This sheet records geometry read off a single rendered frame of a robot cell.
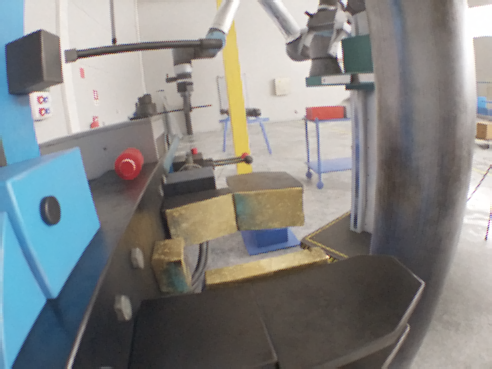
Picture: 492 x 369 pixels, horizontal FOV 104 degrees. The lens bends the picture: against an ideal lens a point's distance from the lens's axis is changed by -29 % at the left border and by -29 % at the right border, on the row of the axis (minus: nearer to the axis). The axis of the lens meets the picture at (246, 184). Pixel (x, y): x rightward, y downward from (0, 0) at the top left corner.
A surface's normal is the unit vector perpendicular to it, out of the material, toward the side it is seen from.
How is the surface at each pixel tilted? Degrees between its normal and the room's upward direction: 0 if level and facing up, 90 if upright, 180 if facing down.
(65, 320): 0
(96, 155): 90
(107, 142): 90
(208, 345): 0
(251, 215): 90
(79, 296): 0
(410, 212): 90
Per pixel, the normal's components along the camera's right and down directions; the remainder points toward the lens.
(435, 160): -0.47, 0.33
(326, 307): -0.11, -0.94
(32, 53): 0.19, 0.29
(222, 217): 0.44, 0.24
